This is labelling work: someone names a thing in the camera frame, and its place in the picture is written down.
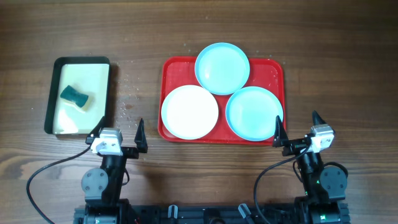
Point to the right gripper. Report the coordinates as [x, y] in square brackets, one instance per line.
[281, 138]

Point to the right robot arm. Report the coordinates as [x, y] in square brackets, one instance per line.
[324, 183]

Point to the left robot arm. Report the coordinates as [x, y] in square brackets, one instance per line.
[102, 186]

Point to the dark green water tray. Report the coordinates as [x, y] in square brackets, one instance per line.
[56, 74]

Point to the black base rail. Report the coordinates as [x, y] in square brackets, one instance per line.
[273, 213]

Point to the light blue top plate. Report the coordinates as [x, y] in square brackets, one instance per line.
[222, 68]

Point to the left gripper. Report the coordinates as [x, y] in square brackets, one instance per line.
[132, 152]

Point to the green yellow sponge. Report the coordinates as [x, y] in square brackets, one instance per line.
[79, 100]

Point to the light blue plate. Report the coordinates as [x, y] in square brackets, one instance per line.
[251, 113]
[222, 68]

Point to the white plate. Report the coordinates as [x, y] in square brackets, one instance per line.
[189, 112]

